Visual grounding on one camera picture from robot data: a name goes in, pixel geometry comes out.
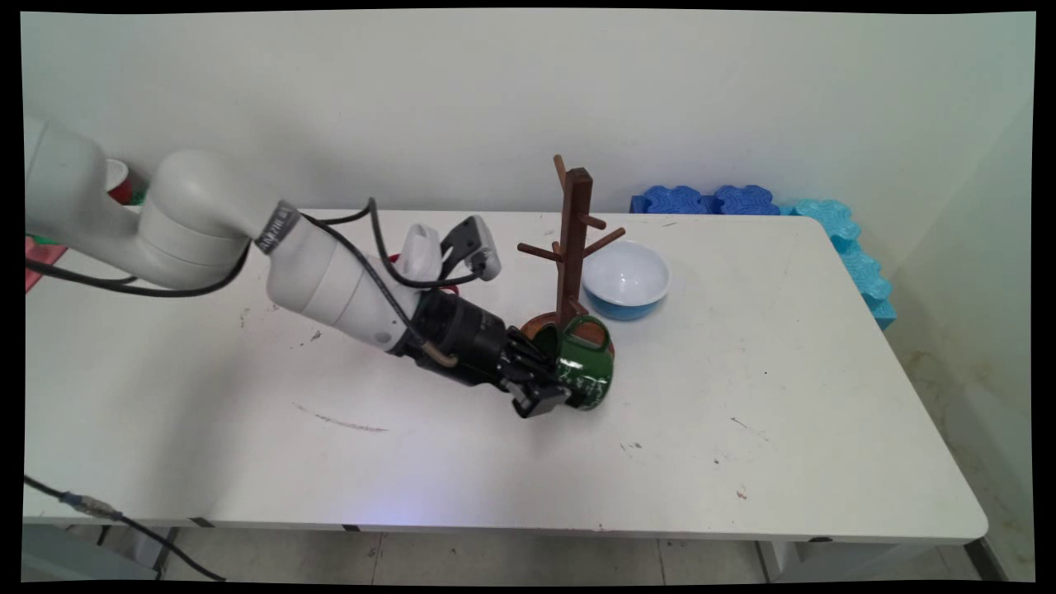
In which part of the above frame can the light blue foam mat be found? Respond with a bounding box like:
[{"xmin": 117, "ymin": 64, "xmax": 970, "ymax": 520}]
[{"xmin": 792, "ymin": 198, "xmax": 898, "ymax": 331}]

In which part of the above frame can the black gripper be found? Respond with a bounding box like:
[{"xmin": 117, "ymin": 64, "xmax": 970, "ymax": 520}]
[{"xmin": 396, "ymin": 290, "xmax": 572, "ymax": 420}]

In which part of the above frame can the green mug with white print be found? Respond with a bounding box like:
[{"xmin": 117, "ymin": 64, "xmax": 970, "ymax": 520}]
[{"xmin": 532, "ymin": 315, "xmax": 616, "ymax": 412}]

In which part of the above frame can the red and white cup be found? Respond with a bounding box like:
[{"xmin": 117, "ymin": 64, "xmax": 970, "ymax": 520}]
[{"xmin": 104, "ymin": 158, "xmax": 134, "ymax": 206}]

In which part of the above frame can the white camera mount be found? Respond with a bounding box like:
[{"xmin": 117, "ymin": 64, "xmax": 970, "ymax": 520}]
[{"xmin": 399, "ymin": 224, "xmax": 444, "ymax": 286}]

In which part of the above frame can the dark blue foam mat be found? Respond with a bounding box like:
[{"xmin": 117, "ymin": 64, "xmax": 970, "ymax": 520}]
[{"xmin": 630, "ymin": 185, "xmax": 781, "ymax": 217}]

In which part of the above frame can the dark wooden mug tree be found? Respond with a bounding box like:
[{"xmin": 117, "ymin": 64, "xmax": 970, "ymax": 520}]
[{"xmin": 516, "ymin": 154, "xmax": 628, "ymax": 357}]

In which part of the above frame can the white table leg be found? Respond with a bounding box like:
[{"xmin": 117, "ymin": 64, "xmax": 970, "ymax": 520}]
[
  {"xmin": 757, "ymin": 540, "xmax": 937, "ymax": 583},
  {"xmin": 23, "ymin": 523, "xmax": 176, "ymax": 582}
]

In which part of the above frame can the flat red object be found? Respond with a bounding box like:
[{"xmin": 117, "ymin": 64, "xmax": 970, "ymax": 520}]
[{"xmin": 25, "ymin": 236, "xmax": 68, "ymax": 293}]

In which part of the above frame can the black camera cable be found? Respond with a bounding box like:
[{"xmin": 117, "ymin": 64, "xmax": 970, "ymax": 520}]
[{"xmin": 299, "ymin": 197, "xmax": 486, "ymax": 351}]

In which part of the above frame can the black and grey wrist camera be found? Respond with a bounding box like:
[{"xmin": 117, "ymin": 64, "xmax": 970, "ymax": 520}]
[{"xmin": 441, "ymin": 215, "xmax": 502, "ymax": 282}]

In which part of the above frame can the blue and white bowl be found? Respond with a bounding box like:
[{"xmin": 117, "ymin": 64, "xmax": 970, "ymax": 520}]
[{"xmin": 582, "ymin": 240, "xmax": 671, "ymax": 321}]

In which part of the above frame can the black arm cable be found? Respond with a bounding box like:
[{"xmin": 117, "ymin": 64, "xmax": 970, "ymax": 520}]
[{"xmin": 25, "ymin": 239, "xmax": 252, "ymax": 299}]

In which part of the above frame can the grey printed strap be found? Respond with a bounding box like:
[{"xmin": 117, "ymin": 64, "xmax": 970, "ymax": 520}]
[{"xmin": 254, "ymin": 200, "xmax": 302, "ymax": 252}]

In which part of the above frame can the black cable with grey connector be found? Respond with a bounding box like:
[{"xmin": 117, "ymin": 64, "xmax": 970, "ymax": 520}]
[{"xmin": 25, "ymin": 474, "xmax": 225, "ymax": 583}]

